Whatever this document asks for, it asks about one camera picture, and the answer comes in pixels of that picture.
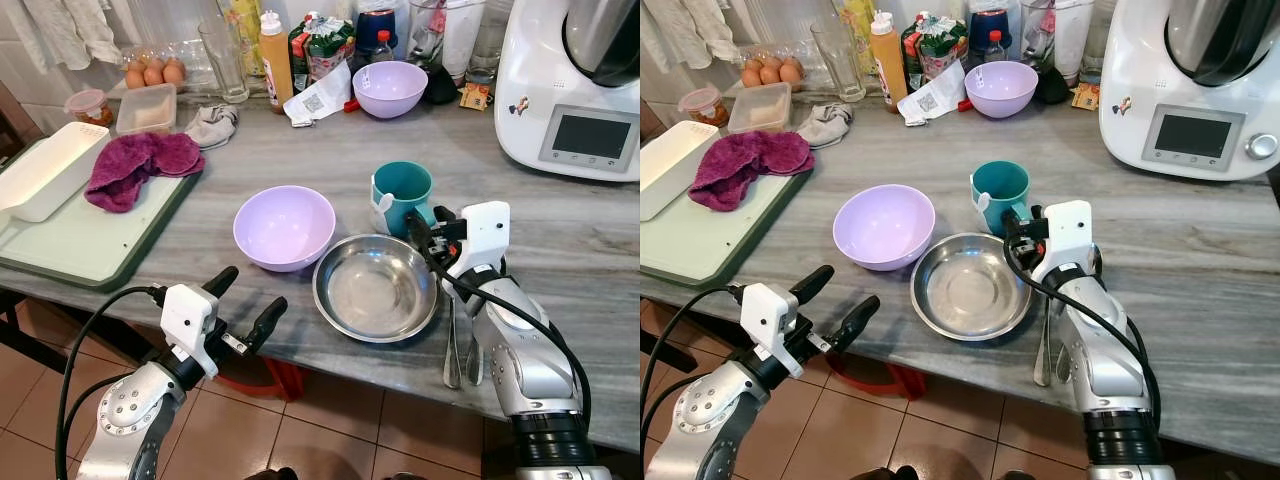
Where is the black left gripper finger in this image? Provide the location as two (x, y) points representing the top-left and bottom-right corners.
(788, 264), (836, 307)
(203, 265), (241, 303)
(243, 296), (289, 357)
(830, 294), (881, 355)

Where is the teal mug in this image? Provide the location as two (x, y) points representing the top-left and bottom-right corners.
(371, 162), (438, 239)
(970, 160), (1033, 238)

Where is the red stool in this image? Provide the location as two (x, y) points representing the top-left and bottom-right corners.
(215, 355), (311, 403)
(825, 352), (929, 403)

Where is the stainless steel bowl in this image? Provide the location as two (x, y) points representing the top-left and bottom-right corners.
(312, 234), (441, 344)
(910, 233), (1034, 343)

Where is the lilac plastic bowl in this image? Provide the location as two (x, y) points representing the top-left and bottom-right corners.
(832, 184), (937, 272)
(964, 61), (1040, 120)
(352, 61), (430, 120)
(233, 185), (337, 273)

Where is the pale green tray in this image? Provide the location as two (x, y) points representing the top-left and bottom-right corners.
(0, 135), (204, 293)
(640, 150), (831, 289)

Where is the steel fork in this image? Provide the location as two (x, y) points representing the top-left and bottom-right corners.
(442, 285), (464, 391)
(1033, 295), (1053, 388)

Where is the black round object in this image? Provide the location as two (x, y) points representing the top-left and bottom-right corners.
(422, 65), (461, 106)
(1032, 65), (1073, 106)

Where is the magenta towel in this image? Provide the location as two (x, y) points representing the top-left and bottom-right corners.
(688, 130), (816, 213)
(84, 131), (206, 214)

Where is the white kitchen machine with screen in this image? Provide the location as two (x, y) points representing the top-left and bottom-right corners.
(494, 0), (641, 183)
(1099, 0), (1280, 183)

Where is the white paper packet with code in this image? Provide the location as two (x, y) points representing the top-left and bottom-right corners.
(283, 60), (354, 129)
(897, 60), (967, 128)

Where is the grey cloth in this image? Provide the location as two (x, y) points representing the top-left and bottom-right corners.
(184, 104), (240, 151)
(796, 103), (854, 150)

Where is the white plastic container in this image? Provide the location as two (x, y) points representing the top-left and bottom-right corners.
(1052, 0), (1099, 86)
(440, 0), (488, 85)

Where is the clear plastic jug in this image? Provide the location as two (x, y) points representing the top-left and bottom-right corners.
(405, 0), (448, 73)
(1018, 0), (1059, 73)

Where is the clear plastic food container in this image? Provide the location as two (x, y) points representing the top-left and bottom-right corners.
(727, 82), (792, 135)
(115, 83), (178, 136)

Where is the white plastic cutlery box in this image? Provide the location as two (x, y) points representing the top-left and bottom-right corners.
(0, 122), (111, 223)
(640, 121), (721, 222)

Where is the green snack bag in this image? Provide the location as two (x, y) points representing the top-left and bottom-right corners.
(289, 12), (357, 86)
(900, 12), (969, 86)

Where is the dark blue can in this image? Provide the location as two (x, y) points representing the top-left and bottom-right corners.
(355, 8), (399, 56)
(967, 8), (1011, 56)

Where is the orange bottle with white cap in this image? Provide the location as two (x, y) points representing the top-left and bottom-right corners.
(869, 10), (909, 114)
(258, 10), (297, 114)

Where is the small jar with pink lid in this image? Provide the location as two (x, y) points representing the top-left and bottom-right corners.
(64, 89), (114, 128)
(678, 87), (730, 128)

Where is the clear drinking glass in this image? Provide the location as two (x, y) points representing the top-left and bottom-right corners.
(197, 20), (250, 105)
(810, 20), (863, 104)

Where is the clear plastic egg carton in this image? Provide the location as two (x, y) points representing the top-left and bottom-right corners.
(118, 42), (216, 93)
(735, 42), (831, 93)

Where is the yellow bag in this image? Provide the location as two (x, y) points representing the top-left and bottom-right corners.
(222, 0), (263, 76)
(838, 0), (876, 76)

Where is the white hanging towel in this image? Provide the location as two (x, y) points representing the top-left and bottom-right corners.
(20, 0), (126, 71)
(640, 0), (741, 71)

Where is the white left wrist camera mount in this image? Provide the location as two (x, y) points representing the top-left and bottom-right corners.
(738, 283), (807, 379)
(160, 284), (222, 379)

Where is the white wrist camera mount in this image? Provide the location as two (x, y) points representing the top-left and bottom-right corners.
(1030, 200), (1096, 281)
(443, 200), (512, 281)
(160, 284), (222, 379)
(738, 283), (807, 379)

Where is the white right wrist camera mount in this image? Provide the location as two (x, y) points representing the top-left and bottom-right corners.
(1030, 200), (1096, 281)
(443, 200), (512, 281)

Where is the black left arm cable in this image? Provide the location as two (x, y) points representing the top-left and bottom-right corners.
(640, 285), (746, 471)
(55, 285), (166, 480)

